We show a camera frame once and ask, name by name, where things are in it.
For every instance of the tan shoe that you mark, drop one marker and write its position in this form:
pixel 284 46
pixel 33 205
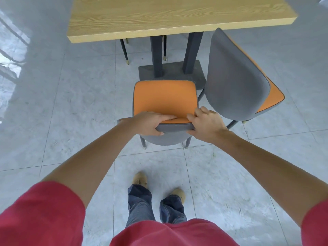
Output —
pixel 140 179
pixel 179 194

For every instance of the tan left shoe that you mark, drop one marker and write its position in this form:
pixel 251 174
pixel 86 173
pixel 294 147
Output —
pixel 140 179

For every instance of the red shirt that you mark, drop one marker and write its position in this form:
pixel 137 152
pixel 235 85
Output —
pixel 38 217

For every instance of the orange and grey chair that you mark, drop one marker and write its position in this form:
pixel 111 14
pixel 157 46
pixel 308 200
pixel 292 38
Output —
pixel 165 98
pixel 234 81

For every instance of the person's left hand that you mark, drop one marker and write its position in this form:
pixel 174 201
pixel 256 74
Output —
pixel 144 122

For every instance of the wooden table with dark base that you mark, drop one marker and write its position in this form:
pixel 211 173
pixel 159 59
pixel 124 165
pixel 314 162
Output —
pixel 166 15

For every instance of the blue jeans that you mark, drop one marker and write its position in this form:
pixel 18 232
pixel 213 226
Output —
pixel 139 204

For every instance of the person's left thumb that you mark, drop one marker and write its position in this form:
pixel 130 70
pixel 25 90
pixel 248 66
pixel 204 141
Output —
pixel 159 131

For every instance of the person's left forearm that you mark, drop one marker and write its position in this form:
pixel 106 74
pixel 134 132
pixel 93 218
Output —
pixel 94 161

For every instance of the person's right thumb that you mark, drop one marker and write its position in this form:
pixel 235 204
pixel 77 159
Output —
pixel 191 133

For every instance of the black chair legs, gold tips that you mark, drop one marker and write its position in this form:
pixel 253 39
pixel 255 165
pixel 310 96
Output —
pixel 124 52

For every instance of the tan right shoe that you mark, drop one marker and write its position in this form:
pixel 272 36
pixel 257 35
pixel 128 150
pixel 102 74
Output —
pixel 179 194

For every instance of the person's right forearm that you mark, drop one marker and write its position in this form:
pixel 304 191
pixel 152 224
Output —
pixel 269 174

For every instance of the person's right hand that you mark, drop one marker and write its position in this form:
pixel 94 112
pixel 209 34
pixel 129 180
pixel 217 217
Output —
pixel 207 126

